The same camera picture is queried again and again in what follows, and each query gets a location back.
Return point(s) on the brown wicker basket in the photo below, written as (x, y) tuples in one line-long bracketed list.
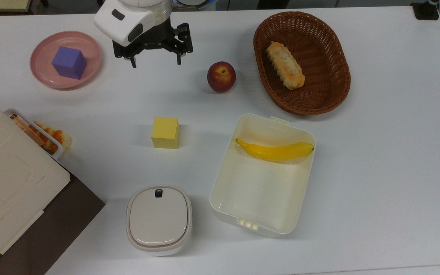
[(319, 88)]

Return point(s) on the white toaster oven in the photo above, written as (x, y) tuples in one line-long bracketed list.
[(9, 183)]

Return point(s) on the white oven tray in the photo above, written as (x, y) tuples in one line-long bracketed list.
[(32, 128)]

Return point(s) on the yellow banana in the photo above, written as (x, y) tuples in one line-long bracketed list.
[(275, 150)]

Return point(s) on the pizza slice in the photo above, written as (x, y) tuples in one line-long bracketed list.
[(53, 137)]

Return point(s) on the bread loaf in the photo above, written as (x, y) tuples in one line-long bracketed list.
[(285, 65)]

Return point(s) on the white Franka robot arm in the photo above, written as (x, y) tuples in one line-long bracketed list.
[(135, 17)]

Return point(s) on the pink plate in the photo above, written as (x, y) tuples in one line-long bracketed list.
[(44, 72)]

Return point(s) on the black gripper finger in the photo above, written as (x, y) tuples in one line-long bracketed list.
[(132, 62), (178, 58)]

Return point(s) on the cream plastic container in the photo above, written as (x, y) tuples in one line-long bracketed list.
[(258, 191)]

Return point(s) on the red apple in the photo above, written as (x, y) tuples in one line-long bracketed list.
[(221, 76)]

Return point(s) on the brown board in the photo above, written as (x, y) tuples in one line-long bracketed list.
[(59, 229)]

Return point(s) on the white lidded pot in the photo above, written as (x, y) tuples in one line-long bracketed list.
[(158, 219)]

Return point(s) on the purple cube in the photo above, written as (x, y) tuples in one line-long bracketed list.
[(69, 62)]

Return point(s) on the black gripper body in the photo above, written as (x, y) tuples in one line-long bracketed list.
[(155, 40)]

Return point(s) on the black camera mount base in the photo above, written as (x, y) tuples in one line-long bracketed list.
[(425, 10)]

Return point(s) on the yellow cube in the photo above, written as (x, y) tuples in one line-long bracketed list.
[(165, 132)]

